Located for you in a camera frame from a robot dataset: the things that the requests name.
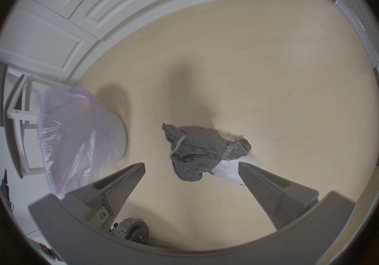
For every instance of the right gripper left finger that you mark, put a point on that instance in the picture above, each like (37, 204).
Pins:
(118, 190)

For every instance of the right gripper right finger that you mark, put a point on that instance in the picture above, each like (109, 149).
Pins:
(266, 192)

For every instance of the clear printed wrapper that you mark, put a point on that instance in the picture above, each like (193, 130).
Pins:
(228, 170)

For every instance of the white trash bin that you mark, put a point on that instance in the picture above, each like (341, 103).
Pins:
(117, 136)

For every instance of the purple plastic bag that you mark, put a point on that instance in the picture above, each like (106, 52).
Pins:
(68, 133)

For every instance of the black plastic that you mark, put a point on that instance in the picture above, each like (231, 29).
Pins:
(198, 151)

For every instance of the white chair dark grey seat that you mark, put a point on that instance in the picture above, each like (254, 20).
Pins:
(16, 113)

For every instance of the white wardrobe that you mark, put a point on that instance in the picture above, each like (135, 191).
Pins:
(88, 0)

